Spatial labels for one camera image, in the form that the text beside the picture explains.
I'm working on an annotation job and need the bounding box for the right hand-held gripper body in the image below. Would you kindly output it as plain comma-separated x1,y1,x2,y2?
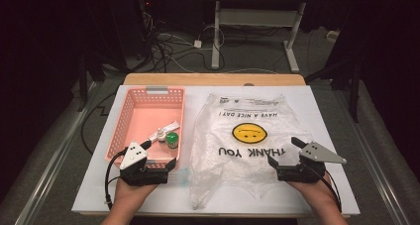
276,141,348,183

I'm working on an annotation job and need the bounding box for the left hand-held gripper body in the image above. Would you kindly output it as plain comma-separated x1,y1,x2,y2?
119,141,168,187

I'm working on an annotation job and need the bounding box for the person's left hand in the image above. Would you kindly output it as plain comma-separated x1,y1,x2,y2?
113,176,158,206

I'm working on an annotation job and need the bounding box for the person's right hand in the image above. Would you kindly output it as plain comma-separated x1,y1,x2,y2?
286,171,333,206

